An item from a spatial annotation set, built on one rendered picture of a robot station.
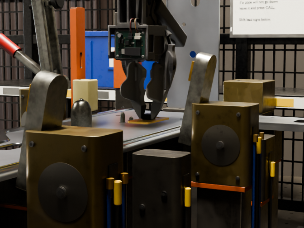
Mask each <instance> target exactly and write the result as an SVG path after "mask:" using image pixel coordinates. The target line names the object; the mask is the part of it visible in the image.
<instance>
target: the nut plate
mask: <svg viewBox="0 0 304 228"><path fill-rule="evenodd" d="M168 119H169V118H168V117H156V118H155V119H151V114H150V113H145V114H142V119H134V120H130V121H128V123H130V124H152V123H156V122H160V121H164V120H168Z"/></svg>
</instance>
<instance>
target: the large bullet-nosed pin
mask: <svg viewBox="0 0 304 228"><path fill-rule="evenodd" d="M71 126H77V127H91V128H92V111H91V107H90V104H89V103H88V102H87V101H86V100H83V99H82V98H80V99H79V100H77V101H75V102H74V104H73V106H72V109H71Z"/></svg>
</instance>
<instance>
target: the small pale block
mask: <svg viewBox="0 0 304 228"><path fill-rule="evenodd" d="M80 98H82V99H83V100H86V101H87V102H88V103H89V104H90V107H91V111H92V114H94V113H97V112H98V80H97V79H77V80H73V104H74V102H75V101H77V100H79V99H80Z"/></svg>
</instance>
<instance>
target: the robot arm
mask: <svg viewBox="0 0 304 228"><path fill-rule="evenodd" d="M111 35H114V52H111ZM186 39H187V35H186V33H185V32H184V30H183V29H182V28H181V26H180V25H179V24H178V22H177V21H176V19H175V18H174V17H173V15H172V14H171V12H170V11H169V10H168V8H167V7H166V6H165V4H164V3H163V1H162V0H118V24H117V25H108V59H113V58H115V60H120V61H121V64H122V68H123V71H124V73H125V75H126V80H125V81H124V82H123V83H122V84H121V86H120V94H121V96H122V97H124V98H126V99H128V100H131V103H132V106H133V109H134V111H135V112H136V114H137V116H138V117H139V118H140V119H142V114H144V113H145V110H146V106H147V105H146V104H145V101H144V96H145V93H146V96H147V98H148V99H150V100H152V105H151V106H150V111H151V119H155V118H156V117H157V115H158V114H159V112H160V110H161V109H162V107H163V104H164V102H165V100H166V97H167V94H168V91H169V89H170V87H171V84H172V81H173V78H174V75H175V72H176V54H175V47H184V46H185V43H186ZM144 61H150V62H153V61H154V63H153V65H152V69H151V70H150V78H151V80H150V81H149V83H148V84H147V86H146V92H145V89H144V81H145V79H146V77H147V70H146V69H145V68H144V67H143V66H142V65H141V64H140V63H139V62H144Z"/></svg>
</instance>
